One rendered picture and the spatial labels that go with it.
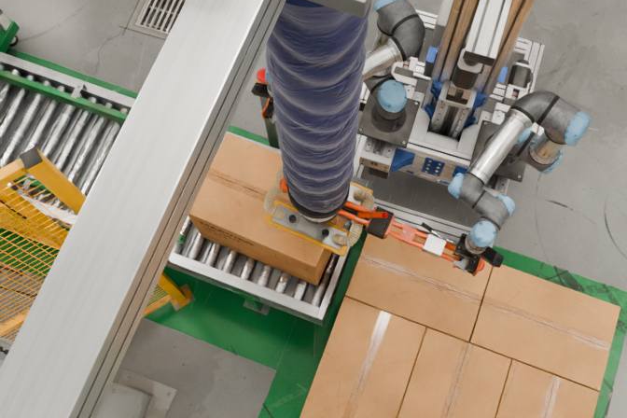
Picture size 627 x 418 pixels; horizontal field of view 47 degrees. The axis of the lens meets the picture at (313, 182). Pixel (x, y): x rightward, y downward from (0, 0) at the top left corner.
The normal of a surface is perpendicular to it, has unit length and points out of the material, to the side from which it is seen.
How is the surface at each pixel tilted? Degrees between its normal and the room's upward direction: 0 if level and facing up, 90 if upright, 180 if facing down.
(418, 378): 0
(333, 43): 77
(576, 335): 0
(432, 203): 0
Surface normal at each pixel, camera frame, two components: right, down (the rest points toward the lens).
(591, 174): -0.02, -0.33
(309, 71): 0.05, 0.84
